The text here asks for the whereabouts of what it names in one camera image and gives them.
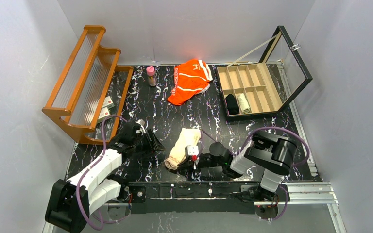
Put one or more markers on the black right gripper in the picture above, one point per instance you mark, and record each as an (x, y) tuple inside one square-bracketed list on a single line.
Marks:
[(196, 161)]

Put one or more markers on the rolled cream underwear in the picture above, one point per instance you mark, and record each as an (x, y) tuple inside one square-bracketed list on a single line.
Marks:
[(243, 103)]

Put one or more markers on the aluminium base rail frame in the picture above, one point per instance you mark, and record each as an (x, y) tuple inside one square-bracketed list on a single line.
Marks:
[(154, 188)]

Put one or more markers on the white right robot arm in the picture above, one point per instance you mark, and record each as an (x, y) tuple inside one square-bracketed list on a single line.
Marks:
[(272, 152)]

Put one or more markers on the pink capped bottle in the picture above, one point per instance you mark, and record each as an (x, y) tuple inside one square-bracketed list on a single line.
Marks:
[(151, 72)]

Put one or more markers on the black compartment storage box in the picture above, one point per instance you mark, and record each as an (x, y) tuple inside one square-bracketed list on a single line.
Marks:
[(271, 83)]

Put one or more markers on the orange boxer underwear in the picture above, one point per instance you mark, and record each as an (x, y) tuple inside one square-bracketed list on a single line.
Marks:
[(190, 78)]

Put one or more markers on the green white small box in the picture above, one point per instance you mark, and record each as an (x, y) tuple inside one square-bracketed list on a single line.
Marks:
[(108, 103)]

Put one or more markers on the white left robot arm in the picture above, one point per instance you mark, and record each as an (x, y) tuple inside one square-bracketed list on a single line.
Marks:
[(72, 201)]

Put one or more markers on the rolled black underwear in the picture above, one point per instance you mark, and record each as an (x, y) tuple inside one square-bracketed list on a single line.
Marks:
[(232, 104)]

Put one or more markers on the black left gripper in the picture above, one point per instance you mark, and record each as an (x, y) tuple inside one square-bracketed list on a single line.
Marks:
[(148, 141)]

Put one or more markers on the orange wooden shelf rack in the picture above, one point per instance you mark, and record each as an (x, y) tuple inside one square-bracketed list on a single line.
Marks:
[(76, 101)]

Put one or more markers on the beige boxer underwear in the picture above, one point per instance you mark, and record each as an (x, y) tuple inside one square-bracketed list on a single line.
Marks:
[(187, 137)]

